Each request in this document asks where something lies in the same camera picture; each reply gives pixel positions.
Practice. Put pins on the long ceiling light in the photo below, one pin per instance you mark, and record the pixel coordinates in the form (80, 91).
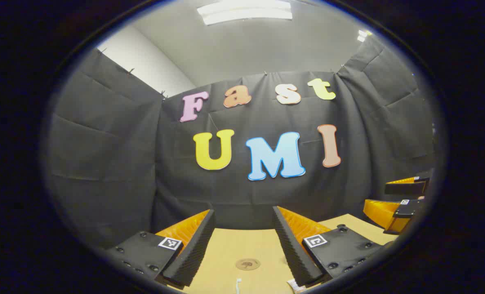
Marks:
(246, 12)

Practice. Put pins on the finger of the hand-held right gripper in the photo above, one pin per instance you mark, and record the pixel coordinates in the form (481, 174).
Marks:
(406, 188)
(408, 209)

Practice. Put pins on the small ceiling light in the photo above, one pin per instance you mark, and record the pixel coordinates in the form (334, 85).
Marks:
(363, 35)

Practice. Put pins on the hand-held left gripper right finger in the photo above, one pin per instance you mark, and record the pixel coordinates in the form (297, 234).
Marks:
(293, 253)

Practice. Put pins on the white toothbrush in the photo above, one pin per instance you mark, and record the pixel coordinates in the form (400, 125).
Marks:
(238, 286)

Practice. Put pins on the wooden desktop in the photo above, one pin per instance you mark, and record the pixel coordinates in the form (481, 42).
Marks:
(242, 245)

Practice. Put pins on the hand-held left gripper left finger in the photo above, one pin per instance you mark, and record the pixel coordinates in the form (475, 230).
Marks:
(193, 253)

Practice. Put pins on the round brown coaster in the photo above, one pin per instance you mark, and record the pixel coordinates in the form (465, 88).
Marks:
(248, 264)

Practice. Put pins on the black backdrop cloth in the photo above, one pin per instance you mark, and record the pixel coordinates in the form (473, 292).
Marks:
(242, 192)

